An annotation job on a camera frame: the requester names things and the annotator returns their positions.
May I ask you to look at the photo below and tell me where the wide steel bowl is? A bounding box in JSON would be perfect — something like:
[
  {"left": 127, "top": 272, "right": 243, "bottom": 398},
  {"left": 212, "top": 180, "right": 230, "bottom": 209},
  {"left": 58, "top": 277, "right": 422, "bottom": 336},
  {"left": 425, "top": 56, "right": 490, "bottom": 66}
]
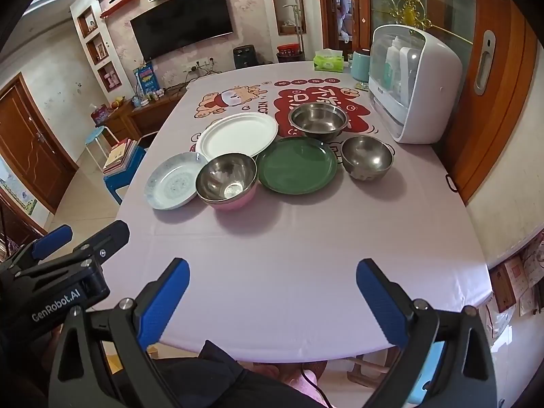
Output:
[{"left": 288, "top": 103, "right": 350, "bottom": 139}]

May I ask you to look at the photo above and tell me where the wooden television cabinet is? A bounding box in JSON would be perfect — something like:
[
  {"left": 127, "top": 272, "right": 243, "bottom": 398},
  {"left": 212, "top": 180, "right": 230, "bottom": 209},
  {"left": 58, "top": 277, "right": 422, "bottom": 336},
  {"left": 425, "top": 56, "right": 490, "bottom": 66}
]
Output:
[{"left": 108, "top": 89, "right": 188, "bottom": 141}]

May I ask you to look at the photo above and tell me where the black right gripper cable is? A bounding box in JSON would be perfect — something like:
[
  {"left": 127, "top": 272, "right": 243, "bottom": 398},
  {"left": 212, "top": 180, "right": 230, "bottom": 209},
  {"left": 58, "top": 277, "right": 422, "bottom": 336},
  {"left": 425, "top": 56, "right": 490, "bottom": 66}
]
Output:
[{"left": 300, "top": 370, "right": 328, "bottom": 408}]

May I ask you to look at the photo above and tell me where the colourful poster board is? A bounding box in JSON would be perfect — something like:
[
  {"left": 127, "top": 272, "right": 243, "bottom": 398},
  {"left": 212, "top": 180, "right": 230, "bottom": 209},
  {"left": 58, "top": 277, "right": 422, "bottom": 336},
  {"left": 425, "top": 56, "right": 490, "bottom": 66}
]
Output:
[{"left": 133, "top": 63, "right": 157, "bottom": 94}]

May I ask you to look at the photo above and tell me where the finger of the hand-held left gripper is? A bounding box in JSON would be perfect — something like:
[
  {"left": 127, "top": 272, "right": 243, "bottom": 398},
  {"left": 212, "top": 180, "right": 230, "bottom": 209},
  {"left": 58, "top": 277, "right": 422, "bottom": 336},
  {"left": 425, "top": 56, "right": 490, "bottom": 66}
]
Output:
[
  {"left": 17, "top": 220, "right": 130, "bottom": 281},
  {"left": 0, "top": 224, "right": 73, "bottom": 281}
]

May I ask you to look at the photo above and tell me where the blue patterned plate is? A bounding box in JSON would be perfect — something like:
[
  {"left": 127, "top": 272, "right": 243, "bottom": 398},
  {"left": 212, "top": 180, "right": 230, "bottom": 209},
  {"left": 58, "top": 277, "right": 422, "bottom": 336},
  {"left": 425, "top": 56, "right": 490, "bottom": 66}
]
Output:
[{"left": 145, "top": 152, "right": 209, "bottom": 210}]

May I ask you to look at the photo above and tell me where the built-in wall niche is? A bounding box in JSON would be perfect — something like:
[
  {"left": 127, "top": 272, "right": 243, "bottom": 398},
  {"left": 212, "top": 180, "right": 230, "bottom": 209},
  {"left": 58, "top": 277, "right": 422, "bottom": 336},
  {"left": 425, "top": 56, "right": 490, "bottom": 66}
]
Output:
[
  {"left": 268, "top": 0, "right": 307, "bottom": 37},
  {"left": 76, "top": 6, "right": 122, "bottom": 92}
]

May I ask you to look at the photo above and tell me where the round light blue stool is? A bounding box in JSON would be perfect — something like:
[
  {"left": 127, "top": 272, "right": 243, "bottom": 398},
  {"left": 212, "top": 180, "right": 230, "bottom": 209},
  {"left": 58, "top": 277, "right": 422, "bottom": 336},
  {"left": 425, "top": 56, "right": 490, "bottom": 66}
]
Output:
[{"left": 85, "top": 125, "right": 115, "bottom": 166}]

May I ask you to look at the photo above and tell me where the red container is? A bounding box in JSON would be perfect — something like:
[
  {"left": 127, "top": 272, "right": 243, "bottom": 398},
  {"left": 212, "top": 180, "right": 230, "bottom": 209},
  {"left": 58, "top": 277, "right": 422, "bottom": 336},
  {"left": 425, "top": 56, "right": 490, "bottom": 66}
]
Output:
[{"left": 277, "top": 44, "right": 305, "bottom": 64}]

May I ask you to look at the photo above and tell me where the red wall shelf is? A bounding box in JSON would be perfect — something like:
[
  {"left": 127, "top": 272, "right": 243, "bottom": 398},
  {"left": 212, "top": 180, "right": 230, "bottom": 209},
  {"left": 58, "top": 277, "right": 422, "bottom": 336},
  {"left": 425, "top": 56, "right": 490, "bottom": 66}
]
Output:
[{"left": 100, "top": 0, "right": 142, "bottom": 18}]

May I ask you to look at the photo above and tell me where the wall television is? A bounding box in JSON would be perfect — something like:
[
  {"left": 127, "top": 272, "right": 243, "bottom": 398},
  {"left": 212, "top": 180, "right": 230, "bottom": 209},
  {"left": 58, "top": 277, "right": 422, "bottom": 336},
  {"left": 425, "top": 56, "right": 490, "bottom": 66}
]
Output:
[{"left": 130, "top": 0, "right": 234, "bottom": 61}]

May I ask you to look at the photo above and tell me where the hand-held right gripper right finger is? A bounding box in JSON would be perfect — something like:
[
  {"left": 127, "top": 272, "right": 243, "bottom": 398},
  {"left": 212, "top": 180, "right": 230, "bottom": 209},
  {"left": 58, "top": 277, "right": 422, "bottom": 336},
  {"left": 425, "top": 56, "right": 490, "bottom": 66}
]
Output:
[{"left": 356, "top": 258, "right": 498, "bottom": 408}]

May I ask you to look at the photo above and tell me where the white printed sack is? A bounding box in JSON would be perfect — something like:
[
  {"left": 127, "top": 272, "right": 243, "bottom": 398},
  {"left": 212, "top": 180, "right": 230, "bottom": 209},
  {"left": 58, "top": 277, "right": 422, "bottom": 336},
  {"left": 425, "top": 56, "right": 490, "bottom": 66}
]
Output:
[{"left": 516, "top": 232, "right": 544, "bottom": 317}]

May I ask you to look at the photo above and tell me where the light blue heart stool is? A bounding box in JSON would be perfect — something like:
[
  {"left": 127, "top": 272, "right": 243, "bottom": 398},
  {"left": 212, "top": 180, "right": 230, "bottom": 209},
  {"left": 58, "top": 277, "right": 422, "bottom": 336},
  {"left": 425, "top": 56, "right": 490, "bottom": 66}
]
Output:
[{"left": 406, "top": 342, "right": 445, "bottom": 404}]

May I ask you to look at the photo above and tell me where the white bottle sterilizer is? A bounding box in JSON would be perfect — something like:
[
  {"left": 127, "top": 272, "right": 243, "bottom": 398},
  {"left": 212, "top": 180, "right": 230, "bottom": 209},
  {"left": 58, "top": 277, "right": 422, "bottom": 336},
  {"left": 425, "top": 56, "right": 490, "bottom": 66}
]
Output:
[{"left": 368, "top": 24, "right": 462, "bottom": 144}]

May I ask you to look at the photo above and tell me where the green plate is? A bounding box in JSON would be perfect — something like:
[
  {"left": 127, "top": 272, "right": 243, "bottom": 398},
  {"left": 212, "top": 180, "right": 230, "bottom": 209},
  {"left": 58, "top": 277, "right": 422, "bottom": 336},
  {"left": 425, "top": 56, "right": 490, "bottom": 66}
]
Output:
[{"left": 256, "top": 137, "right": 339, "bottom": 193}]

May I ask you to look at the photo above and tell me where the teal cup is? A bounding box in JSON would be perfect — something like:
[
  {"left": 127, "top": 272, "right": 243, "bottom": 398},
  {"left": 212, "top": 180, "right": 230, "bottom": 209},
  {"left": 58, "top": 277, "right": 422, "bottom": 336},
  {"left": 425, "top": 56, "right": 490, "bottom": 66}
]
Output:
[{"left": 351, "top": 49, "right": 375, "bottom": 85}]

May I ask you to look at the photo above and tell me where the wooden sliding door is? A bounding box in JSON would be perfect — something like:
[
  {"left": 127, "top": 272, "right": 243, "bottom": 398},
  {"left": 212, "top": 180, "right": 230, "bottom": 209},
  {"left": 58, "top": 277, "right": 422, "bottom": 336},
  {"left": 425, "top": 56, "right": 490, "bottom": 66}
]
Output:
[{"left": 442, "top": 0, "right": 540, "bottom": 205}]

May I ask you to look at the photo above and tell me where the green tissue box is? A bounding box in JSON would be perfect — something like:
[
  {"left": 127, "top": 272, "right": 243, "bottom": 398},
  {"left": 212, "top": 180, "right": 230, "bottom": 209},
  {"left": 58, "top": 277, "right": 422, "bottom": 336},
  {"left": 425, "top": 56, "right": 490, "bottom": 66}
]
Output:
[{"left": 313, "top": 50, "right": 345, "bottom": 71}]

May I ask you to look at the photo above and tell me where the dark cloth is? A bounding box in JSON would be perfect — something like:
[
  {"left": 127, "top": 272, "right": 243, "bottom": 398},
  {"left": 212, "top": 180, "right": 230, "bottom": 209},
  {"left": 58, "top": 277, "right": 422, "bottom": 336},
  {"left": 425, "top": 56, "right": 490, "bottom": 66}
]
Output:
[{"left": 157, "top": 340, "right": 273, "bottom": 408}]

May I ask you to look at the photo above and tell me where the pink steel bowl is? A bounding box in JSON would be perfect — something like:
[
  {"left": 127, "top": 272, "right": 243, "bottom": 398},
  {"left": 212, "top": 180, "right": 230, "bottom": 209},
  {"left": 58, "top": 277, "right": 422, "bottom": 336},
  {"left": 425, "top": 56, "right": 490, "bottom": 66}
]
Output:
[{"left": 195, "top": 153, "right": 258, "bottom": 212}]

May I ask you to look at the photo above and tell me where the cardboard box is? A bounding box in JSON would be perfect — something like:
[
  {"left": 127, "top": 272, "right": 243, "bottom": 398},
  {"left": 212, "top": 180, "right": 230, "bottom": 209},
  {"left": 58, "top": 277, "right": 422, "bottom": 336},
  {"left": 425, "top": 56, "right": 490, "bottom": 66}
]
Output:
[{"left": 495, "top": 259, "right": 530, "bottom": 313}]

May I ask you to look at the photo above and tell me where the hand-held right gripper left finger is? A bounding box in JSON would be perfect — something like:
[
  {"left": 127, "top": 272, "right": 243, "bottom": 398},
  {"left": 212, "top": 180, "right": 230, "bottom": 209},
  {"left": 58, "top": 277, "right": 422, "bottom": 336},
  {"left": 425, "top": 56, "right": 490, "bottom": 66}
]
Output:
[{"left": 49, "top": 257, "right": 200, "bottom": 408}]

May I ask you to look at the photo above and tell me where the stack of books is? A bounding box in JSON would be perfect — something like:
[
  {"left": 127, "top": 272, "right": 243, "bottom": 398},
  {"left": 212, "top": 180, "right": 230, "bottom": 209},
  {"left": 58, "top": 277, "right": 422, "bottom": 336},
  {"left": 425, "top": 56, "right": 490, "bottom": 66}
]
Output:
[{"left": 103, "top": 138, "right": 139, "bottom": 175}]

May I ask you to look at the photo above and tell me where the printed pink tablecloth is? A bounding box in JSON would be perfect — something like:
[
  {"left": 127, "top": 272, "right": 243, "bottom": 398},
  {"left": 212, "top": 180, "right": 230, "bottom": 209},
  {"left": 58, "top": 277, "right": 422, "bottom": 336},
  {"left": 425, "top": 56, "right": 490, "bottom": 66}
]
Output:
[{"left": 114, "top": 60, "right": 494, "bottom": 364}]

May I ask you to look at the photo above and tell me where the wooden room door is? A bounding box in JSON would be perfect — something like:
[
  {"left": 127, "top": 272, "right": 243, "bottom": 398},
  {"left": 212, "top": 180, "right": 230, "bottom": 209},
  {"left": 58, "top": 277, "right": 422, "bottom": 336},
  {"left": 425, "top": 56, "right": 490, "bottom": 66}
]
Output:
[{"left": 0, "top": 72, "right": 77, "bottom": 213}]

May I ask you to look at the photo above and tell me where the white plate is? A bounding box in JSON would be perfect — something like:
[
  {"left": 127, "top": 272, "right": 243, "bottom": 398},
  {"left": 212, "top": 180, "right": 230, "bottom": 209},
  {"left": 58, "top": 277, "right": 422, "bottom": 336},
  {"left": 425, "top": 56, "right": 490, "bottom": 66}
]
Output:
[{"left": 200, "top": 112, "right": 279, "bottom": 160}]

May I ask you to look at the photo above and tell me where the black heater appliance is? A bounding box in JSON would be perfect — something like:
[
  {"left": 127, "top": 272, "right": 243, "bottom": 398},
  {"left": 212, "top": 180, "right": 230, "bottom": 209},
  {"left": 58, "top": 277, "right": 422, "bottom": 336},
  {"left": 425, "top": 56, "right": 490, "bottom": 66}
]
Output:
[{"left": 233, "top": 46, "right": 256, "bottom": 69}]

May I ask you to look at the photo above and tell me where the small steel bowl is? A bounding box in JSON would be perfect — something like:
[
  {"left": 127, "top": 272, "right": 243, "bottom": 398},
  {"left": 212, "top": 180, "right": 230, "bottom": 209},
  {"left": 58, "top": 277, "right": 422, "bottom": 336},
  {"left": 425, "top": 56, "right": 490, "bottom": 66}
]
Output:
[{"left": 341, "top": 135, "right": 394, "bottom": 181}]

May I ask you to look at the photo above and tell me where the blue plastic stool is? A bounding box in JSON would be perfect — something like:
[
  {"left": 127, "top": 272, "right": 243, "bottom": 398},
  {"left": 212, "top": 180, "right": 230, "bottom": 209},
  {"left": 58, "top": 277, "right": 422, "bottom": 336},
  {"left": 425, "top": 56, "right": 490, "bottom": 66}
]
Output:
[{"left": 103, "top": 147, "right": 147, "bottom": 205}]

